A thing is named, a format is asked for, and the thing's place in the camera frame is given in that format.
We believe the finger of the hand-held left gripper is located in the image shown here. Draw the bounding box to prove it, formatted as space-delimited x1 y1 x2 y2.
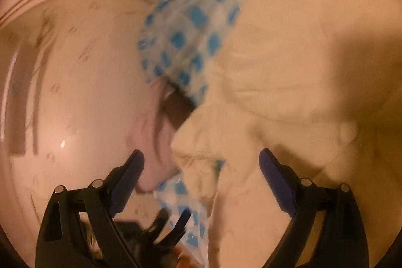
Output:
144 208 170 240
166 209 192 245

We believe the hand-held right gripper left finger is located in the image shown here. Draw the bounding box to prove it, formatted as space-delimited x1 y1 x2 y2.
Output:
36 149 145 268

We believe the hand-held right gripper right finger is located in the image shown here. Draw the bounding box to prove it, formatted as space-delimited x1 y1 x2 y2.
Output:
258 148 369 268

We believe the cream white garment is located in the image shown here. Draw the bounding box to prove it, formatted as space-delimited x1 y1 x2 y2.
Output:
171 0 402 268

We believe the pink cloth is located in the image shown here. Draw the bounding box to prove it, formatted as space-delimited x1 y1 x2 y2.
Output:
126 78 180 193

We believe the blue checkered blanket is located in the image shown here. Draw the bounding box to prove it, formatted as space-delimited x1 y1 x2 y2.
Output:
137 0 290 268

